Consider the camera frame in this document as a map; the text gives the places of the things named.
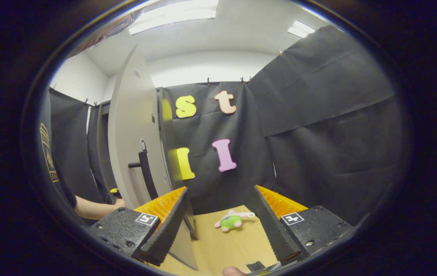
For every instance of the beige cabinet door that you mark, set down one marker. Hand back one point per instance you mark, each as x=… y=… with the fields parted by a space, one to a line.
x=130 y=115

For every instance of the black backdrop cloth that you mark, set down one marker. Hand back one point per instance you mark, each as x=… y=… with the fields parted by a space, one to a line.
x=318 y=115

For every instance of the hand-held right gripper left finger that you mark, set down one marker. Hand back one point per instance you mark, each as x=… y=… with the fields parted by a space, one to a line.
x=168 y=226

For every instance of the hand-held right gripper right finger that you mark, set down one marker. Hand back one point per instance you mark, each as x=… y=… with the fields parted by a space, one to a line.
x=272 y=226

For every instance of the green and pink plush toy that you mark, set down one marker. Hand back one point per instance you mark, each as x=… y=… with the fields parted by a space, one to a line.
x=231 y=221

